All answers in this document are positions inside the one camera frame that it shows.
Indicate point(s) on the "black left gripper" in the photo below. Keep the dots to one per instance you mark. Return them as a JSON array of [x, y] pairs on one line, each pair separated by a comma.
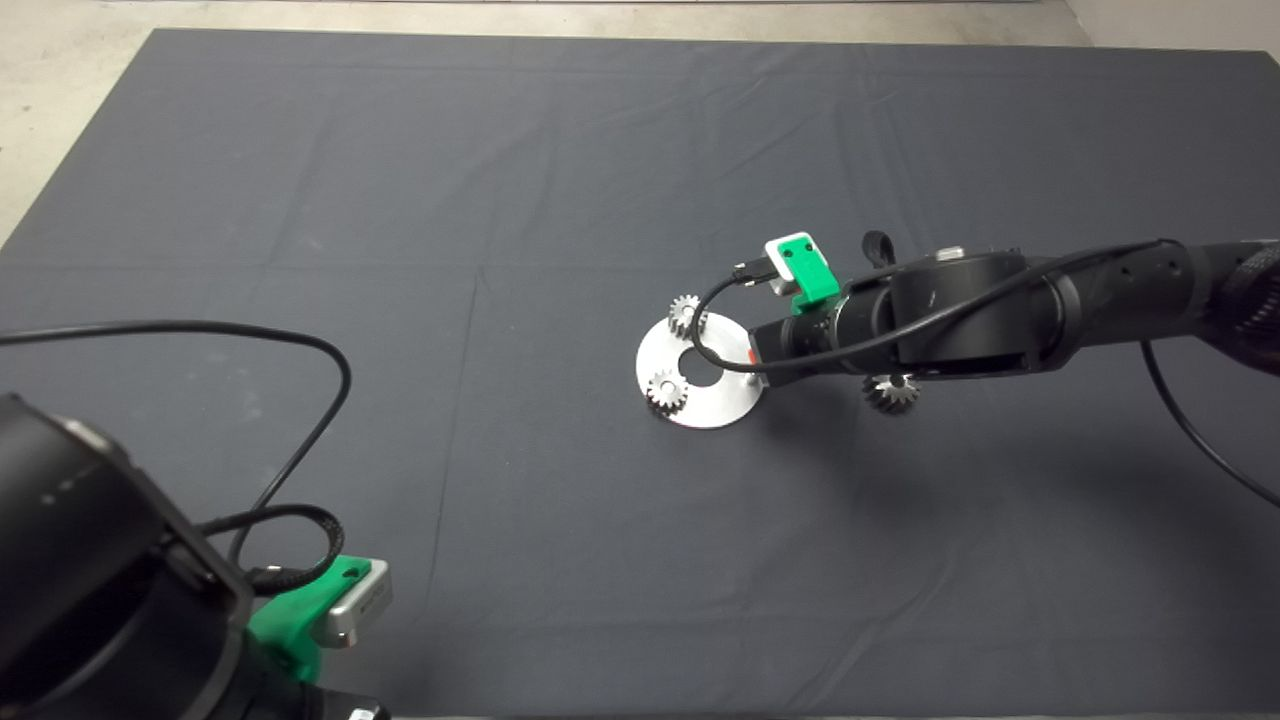
[[300, 705]]

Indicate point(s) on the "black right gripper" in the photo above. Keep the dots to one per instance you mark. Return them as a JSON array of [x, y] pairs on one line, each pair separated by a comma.
[[805, 345]]

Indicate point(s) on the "large steel spur gear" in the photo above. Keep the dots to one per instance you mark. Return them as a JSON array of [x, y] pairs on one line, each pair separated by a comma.
[[890, 393]]

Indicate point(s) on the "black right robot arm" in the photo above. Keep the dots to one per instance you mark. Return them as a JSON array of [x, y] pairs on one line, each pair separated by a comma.
[[960, 310]]

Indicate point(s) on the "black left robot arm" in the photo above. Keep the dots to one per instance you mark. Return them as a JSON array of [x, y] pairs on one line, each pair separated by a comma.
[[80, 560]]

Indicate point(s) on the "steel pinion gear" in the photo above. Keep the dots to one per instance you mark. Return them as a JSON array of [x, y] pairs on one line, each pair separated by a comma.
[[667, 391], [688, 318]]

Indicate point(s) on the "round metal plate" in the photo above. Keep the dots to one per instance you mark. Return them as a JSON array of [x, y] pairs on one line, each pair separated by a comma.
[[720, 405]]

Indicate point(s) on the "dark grey table cloth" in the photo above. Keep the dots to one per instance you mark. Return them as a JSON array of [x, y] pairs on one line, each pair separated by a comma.
[[500, 200]]

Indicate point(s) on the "green left camera mount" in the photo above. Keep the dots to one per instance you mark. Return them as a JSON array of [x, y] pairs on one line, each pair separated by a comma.
[[290, 610]]

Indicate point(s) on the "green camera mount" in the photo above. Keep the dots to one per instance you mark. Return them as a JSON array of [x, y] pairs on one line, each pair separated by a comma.
[[290, 610], [815, 275]]

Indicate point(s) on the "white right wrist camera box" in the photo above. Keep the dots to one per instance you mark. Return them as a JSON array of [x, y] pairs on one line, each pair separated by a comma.
[[778, 260]]

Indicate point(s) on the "green right camera mount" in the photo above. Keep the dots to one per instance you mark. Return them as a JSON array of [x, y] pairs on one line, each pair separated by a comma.
[[815, 275]]

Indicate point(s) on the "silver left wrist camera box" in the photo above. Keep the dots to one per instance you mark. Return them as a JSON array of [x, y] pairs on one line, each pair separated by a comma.
[[355, 605]]

